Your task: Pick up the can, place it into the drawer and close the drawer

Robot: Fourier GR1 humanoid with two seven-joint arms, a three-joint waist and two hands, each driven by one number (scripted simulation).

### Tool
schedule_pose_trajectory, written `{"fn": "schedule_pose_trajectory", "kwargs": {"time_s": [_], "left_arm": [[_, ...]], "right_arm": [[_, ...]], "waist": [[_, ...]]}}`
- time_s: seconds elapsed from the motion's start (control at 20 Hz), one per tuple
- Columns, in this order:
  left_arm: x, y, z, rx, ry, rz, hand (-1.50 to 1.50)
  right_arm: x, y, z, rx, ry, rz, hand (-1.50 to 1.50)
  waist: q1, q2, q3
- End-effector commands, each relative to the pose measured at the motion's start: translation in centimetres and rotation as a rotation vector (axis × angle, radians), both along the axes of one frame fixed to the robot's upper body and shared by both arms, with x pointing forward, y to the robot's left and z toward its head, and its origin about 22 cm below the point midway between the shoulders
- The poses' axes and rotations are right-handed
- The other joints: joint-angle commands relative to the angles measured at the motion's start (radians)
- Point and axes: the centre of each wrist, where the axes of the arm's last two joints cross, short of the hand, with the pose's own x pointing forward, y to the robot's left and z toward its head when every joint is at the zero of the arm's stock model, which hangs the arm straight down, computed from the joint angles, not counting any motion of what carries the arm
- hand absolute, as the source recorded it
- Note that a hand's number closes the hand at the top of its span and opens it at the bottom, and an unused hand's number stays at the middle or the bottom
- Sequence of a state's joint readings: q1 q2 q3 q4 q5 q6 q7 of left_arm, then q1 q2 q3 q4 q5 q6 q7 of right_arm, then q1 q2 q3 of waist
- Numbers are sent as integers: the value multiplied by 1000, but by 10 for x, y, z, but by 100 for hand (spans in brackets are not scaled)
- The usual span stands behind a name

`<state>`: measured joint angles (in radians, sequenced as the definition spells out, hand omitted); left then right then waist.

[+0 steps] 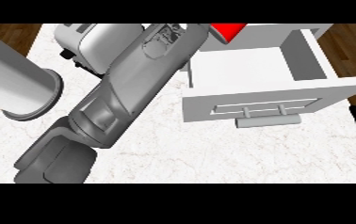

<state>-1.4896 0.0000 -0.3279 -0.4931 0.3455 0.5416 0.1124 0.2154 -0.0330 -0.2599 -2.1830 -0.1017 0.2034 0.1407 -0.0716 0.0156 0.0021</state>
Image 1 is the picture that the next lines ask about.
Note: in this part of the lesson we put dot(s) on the silver toaster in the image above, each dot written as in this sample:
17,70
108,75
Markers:
99,45

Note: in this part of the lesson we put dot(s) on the red can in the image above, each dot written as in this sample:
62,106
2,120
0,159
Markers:
228,30

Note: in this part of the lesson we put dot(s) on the grey cylindrical appliance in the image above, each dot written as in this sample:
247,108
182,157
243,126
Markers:
25,83

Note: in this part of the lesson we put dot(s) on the white cabinet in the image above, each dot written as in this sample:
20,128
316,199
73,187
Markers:
259,36

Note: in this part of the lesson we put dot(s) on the white open drawer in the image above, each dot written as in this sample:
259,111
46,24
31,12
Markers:
250,66

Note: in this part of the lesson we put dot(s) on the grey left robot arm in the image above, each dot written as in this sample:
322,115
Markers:
139,74

